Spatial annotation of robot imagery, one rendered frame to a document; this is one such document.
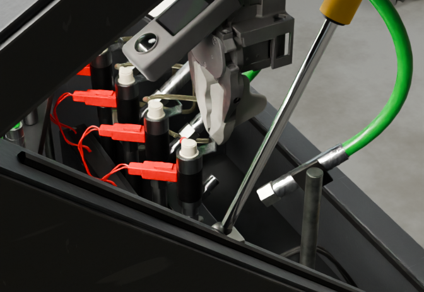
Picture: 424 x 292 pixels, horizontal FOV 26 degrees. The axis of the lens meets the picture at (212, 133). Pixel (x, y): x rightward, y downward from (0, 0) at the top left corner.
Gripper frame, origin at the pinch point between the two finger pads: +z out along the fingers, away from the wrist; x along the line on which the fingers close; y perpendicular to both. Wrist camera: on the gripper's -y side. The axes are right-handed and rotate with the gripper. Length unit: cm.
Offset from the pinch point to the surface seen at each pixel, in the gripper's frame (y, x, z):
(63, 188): -27, -34, -29
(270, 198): 0.2, -11.4, 0.4
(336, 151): 6.0, -13.5, -4.7
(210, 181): -0.5, -0.4, 5.9
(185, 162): -3.8, -1.1, 1.5
